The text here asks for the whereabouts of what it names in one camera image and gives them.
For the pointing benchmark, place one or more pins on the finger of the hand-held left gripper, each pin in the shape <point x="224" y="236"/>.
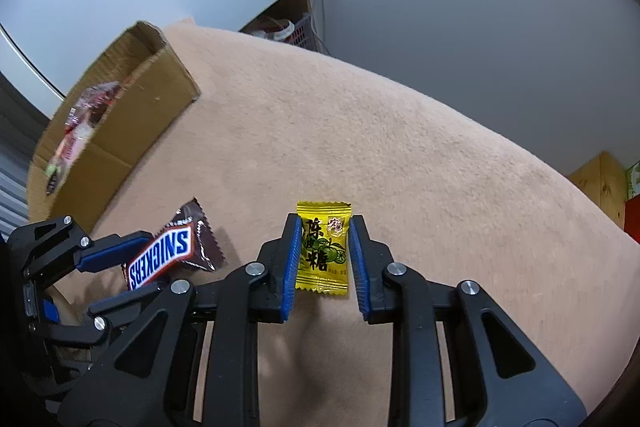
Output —
<point x="115" y="252"/>
<point x="130" y="304"/>

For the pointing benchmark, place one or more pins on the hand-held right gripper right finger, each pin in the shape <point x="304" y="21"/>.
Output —
<point x="359" y="267"/>

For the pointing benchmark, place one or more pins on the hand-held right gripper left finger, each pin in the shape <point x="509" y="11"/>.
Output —
<point x="292" y="267"/>

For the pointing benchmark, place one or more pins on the yellow candy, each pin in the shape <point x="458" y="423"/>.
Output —
<point x="325" y="252"/>

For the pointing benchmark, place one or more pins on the brown chocolate bar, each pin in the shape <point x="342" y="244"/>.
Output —
<point x="160" y="257"/>

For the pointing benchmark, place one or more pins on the brown cardboard box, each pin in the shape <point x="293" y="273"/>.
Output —
<point x="145" y="102"/>

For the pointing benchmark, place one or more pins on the clear red-ended date snack packet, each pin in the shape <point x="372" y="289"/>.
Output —
<point x="97" y="99"/>

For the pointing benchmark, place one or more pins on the striped grey bed sheet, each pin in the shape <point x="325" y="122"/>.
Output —
<point x="12" y="192"/>

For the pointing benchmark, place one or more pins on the purple plastic basket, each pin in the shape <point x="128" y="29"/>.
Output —
<point x="300" y="32"/>

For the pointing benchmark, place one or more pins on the white red plastic tub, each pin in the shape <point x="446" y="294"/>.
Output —
<point x="280" y="27"/>

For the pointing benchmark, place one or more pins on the red storage box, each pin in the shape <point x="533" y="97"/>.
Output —
<point x="632" y="217"/>

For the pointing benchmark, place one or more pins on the green paper bag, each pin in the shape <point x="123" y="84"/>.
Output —
<point x="634" y="179"/>

